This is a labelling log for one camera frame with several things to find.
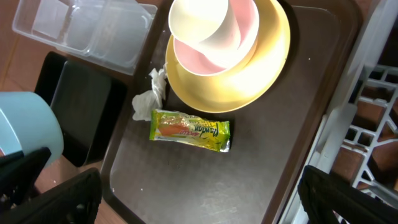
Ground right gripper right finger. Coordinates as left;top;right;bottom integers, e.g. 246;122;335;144
298;166;397;224

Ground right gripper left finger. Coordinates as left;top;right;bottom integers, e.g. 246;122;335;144
1;168;102;224

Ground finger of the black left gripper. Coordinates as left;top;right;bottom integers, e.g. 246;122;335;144
1;147;52;212

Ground light blue bowl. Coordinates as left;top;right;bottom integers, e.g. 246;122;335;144
1;91;64;167

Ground white tissue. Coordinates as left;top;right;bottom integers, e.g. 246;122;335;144
132;65;167;121

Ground green yellow snack wrapper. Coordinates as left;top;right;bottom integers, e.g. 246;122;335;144
149;109;231;152

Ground cream paper cup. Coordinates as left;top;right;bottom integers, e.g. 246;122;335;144
169;0;241;52

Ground grey dishwasher rack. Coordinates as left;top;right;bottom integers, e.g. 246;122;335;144
278;0;398;224

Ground brown plastic serving tray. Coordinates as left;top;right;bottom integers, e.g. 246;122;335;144
101;1;363;223

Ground black plastic bin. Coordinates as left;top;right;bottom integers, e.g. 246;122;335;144
35;52;127;167

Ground yellow plate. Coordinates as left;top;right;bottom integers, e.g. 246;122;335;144
165;1;291;113

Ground clear plastic bin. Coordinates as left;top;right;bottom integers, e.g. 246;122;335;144
12;0;157;75

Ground pink bowl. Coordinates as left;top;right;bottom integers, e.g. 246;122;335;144
173;0;259;76

